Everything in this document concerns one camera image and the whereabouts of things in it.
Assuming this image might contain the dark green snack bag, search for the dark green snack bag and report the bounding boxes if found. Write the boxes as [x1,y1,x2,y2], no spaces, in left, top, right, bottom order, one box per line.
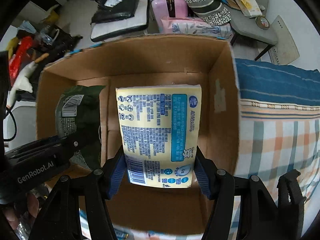
[55,86,105,170]

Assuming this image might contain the red plastic bag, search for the red plastic bag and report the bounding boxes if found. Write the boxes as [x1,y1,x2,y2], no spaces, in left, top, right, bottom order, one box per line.
[9,36,33,85]

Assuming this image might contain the white flat board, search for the white flat board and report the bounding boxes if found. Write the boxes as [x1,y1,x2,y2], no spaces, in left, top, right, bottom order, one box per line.
[269,15,300,65]

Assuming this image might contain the black plastic bag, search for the black plastic bag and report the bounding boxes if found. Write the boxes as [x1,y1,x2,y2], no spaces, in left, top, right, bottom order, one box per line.
[91,0,139,23]

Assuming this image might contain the white cushioned chair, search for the white cushioned chair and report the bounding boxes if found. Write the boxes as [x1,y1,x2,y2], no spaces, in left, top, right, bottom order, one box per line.
[91,0,150,42]

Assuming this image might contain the white goose plush toy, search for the white goose plush toy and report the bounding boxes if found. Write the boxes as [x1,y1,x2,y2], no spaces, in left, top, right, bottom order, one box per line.
[7,53,49,108]

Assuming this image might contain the pink suitcase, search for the pink suitcase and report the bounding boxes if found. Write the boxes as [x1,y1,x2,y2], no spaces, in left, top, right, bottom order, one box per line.
[150,0,188,33]

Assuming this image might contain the round tape roll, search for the round tape roll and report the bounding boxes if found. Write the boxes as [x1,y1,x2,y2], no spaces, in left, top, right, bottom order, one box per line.
[255,16,270,30]

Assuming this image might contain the black white patterned bag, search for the black white patterned bag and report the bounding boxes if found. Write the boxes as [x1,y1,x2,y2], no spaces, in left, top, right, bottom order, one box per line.
[185,0,231,25]

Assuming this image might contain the brown cardboard box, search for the brown cardboard box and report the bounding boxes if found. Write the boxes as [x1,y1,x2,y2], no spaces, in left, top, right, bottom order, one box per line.
[35,33,241,236]

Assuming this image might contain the left human hand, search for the left human hand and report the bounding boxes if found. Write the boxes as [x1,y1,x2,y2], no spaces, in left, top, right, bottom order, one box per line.
[3,192,40,230]

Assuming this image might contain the pink floral tissue pack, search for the pink floral tissue pack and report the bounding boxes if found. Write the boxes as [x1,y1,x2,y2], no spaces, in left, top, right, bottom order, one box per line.
[161,17,234,40]

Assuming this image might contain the grey chair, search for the grey chair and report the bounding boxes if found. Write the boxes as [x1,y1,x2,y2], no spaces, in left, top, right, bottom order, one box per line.
[226,0,278,60]

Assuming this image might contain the yellow tissue pack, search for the yellow tissue pack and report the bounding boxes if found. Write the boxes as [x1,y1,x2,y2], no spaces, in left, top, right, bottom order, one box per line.
[116,85,202,189]

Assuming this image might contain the plaid checkered tablecloth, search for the plaid checkered tablecloth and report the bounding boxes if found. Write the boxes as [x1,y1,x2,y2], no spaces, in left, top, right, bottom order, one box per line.
[80,58,320,240]

